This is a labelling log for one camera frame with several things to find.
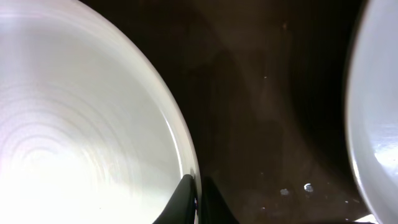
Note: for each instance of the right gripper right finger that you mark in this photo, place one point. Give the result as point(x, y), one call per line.
point(214, 209)

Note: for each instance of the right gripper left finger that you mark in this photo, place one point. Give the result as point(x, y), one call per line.
point(181, 207)

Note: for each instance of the brown plastic serving tray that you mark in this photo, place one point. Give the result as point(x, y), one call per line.
point(260, 84)

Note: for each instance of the pale blue plate top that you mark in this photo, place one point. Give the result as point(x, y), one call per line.
point(371, 108)

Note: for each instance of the white plate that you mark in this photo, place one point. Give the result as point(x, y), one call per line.
point(90, 133)

